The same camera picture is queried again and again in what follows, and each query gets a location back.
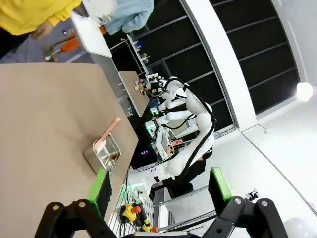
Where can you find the round ceiling lamp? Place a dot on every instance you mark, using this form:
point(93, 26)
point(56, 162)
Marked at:
point(304, 91)

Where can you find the white side table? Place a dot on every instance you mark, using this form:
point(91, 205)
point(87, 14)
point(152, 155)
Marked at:
point(91, 37)

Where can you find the person's right forearm yellow sleeve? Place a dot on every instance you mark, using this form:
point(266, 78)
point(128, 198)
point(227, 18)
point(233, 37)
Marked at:
point(62, 12)

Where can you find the orange chair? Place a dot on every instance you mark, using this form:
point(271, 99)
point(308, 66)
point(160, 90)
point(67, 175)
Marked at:
point(71, 45)

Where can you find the yellow emergency stop box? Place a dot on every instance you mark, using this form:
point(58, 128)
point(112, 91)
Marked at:
point(128, 212)
point(148, 228)

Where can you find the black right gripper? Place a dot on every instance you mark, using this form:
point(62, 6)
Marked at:
point(156, 88)

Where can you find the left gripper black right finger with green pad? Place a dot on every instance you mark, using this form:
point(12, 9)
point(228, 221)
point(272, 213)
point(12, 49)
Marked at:
point(219, 188)

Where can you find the person in yellow hoodie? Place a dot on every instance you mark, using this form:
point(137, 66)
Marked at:
point(15, 17)

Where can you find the person's right hand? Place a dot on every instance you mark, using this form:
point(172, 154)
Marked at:
point(43, 29)

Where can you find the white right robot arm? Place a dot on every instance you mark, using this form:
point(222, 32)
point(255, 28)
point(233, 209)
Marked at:
point(203, 121)

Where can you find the computer monitor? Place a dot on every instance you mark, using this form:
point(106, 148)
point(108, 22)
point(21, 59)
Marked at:
point(183, 130)

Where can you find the brown work table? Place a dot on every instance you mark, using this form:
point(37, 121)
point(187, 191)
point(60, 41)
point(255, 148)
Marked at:
point(135, 104)

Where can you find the rectangular steel container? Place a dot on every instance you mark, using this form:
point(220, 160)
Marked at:
point(91, 158)

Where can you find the light blue garment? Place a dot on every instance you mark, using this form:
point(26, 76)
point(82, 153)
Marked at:
point(128, 15)

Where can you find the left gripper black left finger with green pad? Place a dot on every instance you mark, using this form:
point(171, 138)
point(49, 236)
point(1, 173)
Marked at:
point(97, 193)

